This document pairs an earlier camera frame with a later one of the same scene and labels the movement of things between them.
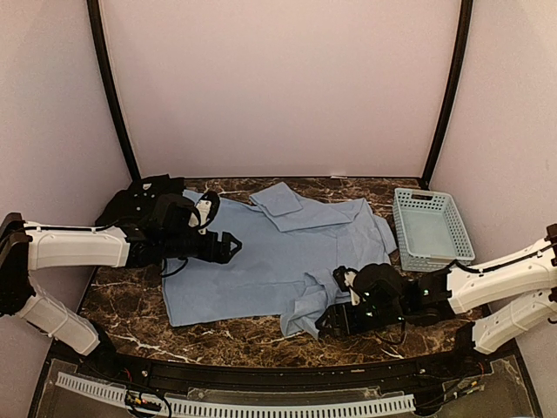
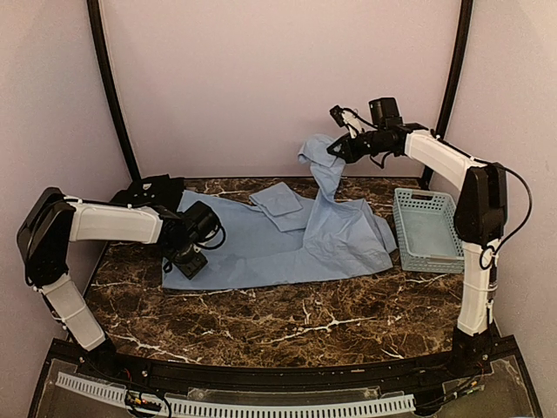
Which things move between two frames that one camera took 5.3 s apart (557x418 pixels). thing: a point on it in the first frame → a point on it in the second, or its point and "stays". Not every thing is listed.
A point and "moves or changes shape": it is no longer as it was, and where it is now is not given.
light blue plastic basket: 430,232 stays
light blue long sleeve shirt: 290,252 moves or changes shape
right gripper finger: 325,327 → 340,151
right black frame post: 466,12 stays
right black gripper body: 352,326 → 357,153
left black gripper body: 206,253 → 183,260
